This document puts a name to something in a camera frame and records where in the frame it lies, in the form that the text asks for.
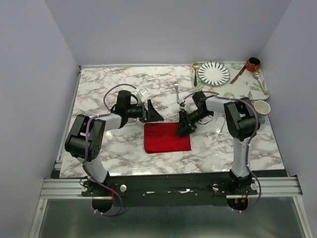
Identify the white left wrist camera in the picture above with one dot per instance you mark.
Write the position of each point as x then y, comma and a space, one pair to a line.
141, 95

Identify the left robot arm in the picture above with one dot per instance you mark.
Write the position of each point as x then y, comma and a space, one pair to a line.
85, 138

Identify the gold fork green handle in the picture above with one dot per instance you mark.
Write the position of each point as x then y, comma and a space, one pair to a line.
195, 67

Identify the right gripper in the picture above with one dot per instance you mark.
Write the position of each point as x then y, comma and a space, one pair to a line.
184, 126

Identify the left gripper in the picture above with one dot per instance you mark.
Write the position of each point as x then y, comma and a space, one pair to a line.
151, 115

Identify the red cloth napkin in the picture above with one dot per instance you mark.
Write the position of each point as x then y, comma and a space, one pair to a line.
162, 138

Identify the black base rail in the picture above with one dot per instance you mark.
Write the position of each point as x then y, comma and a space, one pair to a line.
216, 189

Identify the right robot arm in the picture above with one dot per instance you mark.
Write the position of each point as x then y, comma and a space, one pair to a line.
242, 124

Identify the striped white plate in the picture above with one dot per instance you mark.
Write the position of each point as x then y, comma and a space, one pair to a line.
213, 73

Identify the silver spoon on table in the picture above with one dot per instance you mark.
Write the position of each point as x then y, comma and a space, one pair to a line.
221, 130

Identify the aluminium frame rail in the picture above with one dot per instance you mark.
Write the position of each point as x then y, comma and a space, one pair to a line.
71, 189

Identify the silver fork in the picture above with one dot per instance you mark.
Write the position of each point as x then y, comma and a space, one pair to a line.
176, 87

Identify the brown handled knife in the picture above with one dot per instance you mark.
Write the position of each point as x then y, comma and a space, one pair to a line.
238, 75

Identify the floral serving tray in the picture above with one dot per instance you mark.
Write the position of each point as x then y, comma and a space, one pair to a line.
245, 86

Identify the orange black cup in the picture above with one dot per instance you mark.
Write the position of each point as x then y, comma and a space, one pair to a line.
253, 64

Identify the silver spoon on tray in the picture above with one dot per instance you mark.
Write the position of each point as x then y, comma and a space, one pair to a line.
256, 77

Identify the grey white mug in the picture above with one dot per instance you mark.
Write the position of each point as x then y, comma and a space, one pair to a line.
262, 108

